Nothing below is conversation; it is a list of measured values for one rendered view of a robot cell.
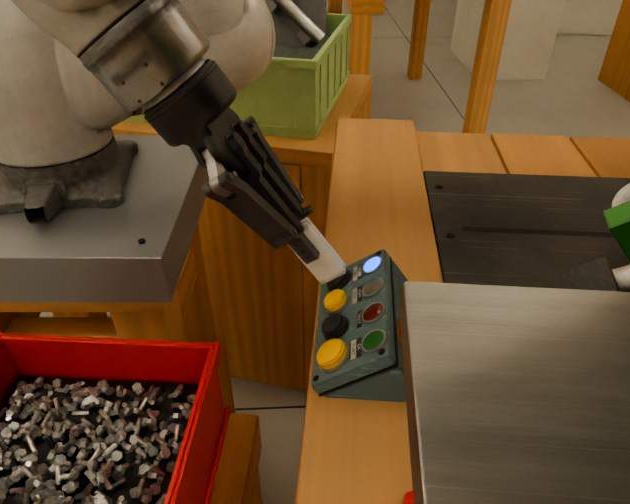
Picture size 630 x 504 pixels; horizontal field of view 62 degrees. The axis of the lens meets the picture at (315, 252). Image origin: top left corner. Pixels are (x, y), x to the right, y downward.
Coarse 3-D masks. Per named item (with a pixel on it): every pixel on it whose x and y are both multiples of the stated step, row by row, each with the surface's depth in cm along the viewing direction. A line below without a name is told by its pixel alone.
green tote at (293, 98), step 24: (336, 24) 138; (336, 48) 123; (264, 72) 109; (288, 72) 107; (312, 72) 106; (336, 72) 129; (240, 96) 113; (264, 96) 112; (288, 96) 110; (312, 96) 109; (336, 96) 131; (144, 120) 122; (264, 120) 115; (288, 120) 114; (312, 120) 112
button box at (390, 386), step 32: (384, 256) 53; (352, 288) 52; (384, 288) 49; (320, 320) 52; (352, 320) 49; (384, 320) 46; (352, 352) 45; (384, 352) 43; (320, 384) 45; (352, 384) 45; (384, 384) 45
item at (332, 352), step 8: (328, 344) 46; (336, 344) 46; (344, 344) 46; (320, 352) 46; (328, 352) 45; (336, 352) 45; (344, 352) 45; (320, 360) 45; (328, 360) 45; (336, 360) 45; (328, 368) 45
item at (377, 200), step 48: (336, 144) 88; (384, 144) 88; (336, 192) 75; (384, 192) 75; (336, 240) 65; (384, 240) 65; (432, 240) 65; (336, 432) 43; (384, 432) 43; (336, 480) 40; (384, 480) 40
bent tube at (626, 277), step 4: (616, 268) 47; (620, 268) 46; (624, 268) 46; (628, 268) 45; (616, 272) 46; (620, 272) 46; (624, 272) 45; (628, 272) 45; (616, 276) 46; (620, 276) 45; (624, 276) 45; (628, 276) 45; (616, 280) 46; (620, 280) 45; (624, 280) 45; (628, 280) 45; (620, 284) 45; (624, 284) 45; (628, 284) 45; (620, 288) 45; (624, 288) 45; (628, 288) 45
